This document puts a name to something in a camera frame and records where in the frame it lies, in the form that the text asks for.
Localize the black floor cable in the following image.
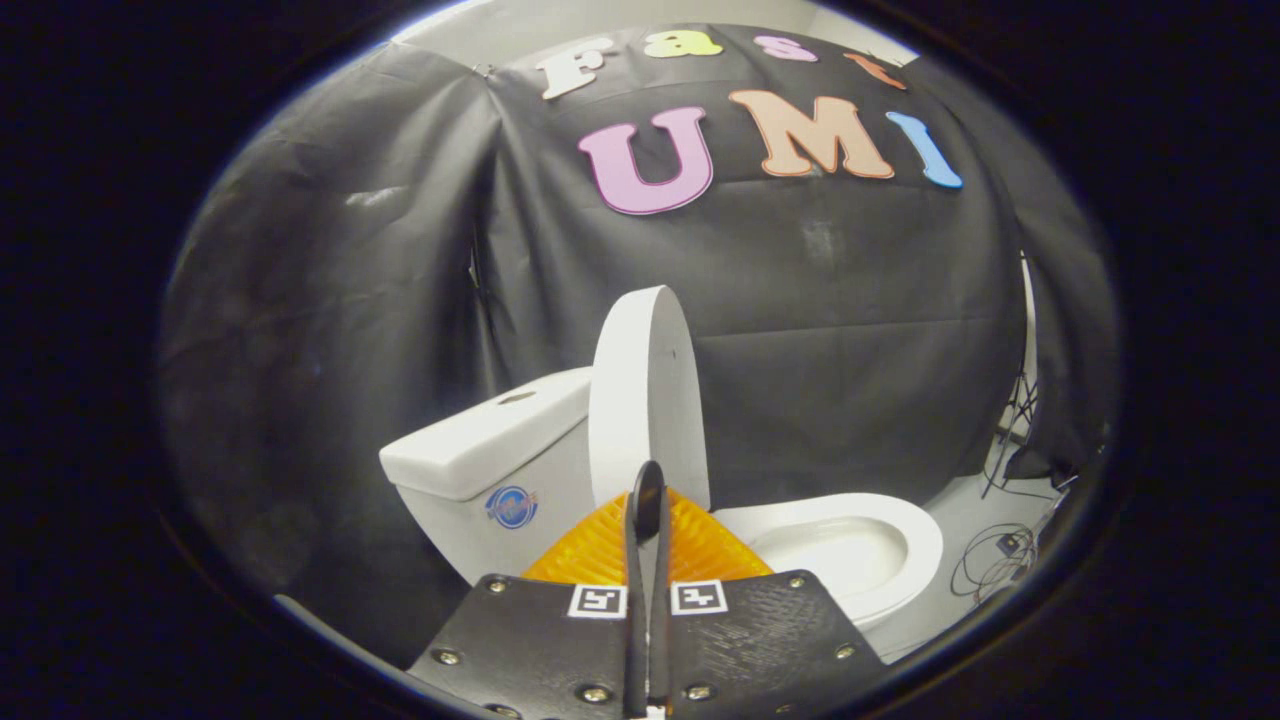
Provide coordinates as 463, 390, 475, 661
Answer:
950, 520, 1043, 603

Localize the black backdrop cloth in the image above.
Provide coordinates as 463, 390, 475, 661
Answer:
160, 22, 1119, 666

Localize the white toilet lid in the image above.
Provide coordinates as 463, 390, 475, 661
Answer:
588, 285, 712, 511

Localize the black light stand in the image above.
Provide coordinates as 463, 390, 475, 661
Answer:
985, 250, 1041, 499

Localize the white ceramic toilet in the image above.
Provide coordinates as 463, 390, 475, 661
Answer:
380, 367, 944, 633

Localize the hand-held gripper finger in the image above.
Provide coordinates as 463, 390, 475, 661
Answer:
650, 463, 887, 719
408, 462, 649, 719

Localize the white cistern cover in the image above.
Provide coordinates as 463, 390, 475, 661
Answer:
380, 367, 594, 501

